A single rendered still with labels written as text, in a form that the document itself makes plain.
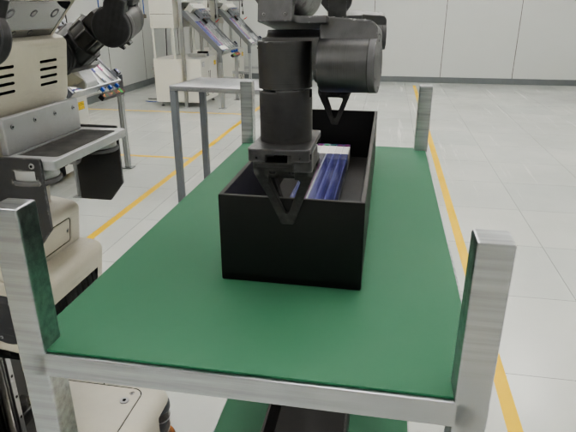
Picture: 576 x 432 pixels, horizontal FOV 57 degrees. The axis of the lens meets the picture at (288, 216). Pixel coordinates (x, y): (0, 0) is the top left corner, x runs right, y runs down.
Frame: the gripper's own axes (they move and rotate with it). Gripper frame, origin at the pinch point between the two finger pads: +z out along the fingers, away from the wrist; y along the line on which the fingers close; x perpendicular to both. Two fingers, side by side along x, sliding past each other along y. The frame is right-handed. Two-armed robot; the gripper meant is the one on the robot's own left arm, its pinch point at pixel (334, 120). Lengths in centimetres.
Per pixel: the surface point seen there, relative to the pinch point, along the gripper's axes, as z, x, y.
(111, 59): 50, 394, 643
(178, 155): 69, 122, 208
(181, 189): 93, 123, 208
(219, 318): 8, 6, -66
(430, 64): 83, -82, 880
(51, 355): 8, 20, -75
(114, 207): 103, 167, 195
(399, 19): 7, -25, 880
